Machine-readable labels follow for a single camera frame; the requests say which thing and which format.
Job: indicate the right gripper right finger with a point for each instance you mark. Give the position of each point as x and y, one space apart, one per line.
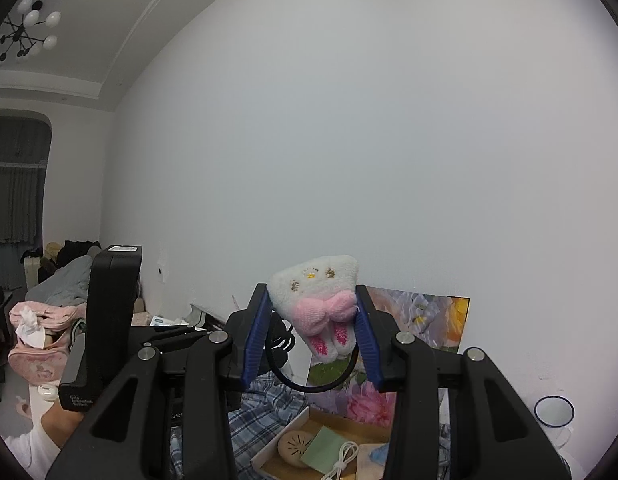
493 434

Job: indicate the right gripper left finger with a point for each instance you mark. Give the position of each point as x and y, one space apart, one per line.
220 368

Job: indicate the beige round diffuser stone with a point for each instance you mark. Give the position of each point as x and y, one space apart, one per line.
292 445

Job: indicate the person's left hand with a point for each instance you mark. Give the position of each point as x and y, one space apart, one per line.
60 424

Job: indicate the white enamel floral mug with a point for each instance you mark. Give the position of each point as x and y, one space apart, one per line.
555 415

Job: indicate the blue plaid shirt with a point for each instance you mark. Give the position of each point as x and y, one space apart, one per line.
269 405

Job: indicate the grey clothes pile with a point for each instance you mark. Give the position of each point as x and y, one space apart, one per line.
67 287

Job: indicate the pink bag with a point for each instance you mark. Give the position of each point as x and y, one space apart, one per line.
43 340

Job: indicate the blue tissue packet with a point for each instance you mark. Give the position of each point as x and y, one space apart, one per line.
379 455

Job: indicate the white cardboard box tray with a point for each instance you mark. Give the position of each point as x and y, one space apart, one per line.
354 461

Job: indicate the dark grey curtain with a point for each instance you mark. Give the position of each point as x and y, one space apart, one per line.
24 147

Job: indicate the black ceiling chandelier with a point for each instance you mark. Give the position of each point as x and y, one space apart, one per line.
28 33

